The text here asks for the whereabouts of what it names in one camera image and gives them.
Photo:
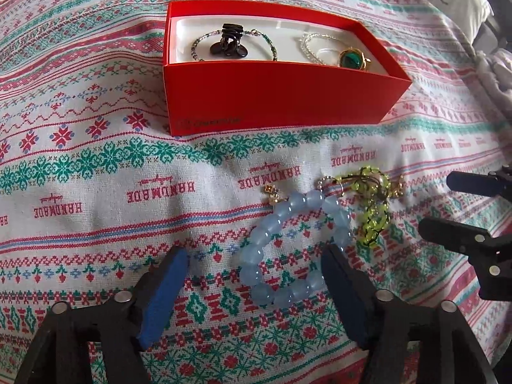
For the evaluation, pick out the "small gold flower earring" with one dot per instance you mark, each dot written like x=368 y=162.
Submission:
x=274 y=195

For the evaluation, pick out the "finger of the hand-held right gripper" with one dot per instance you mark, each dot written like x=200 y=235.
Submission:
x=476 y=183
x=452 y=234

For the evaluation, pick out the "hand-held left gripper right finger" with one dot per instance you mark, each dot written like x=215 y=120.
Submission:
x=343 y=294

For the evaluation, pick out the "red cardboard box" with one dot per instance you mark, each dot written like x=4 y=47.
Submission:
x=280 y=96

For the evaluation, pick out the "patterned knit-print blanket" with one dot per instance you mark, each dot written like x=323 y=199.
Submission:
x=100 y=168

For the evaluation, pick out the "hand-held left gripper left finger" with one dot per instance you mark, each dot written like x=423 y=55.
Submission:
x=164 y=294

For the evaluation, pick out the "small gold charm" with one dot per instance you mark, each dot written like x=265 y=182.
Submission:
x=396 y=188

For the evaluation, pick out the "gold pearl hoop earring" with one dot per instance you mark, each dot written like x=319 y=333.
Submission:
x=331 y=184

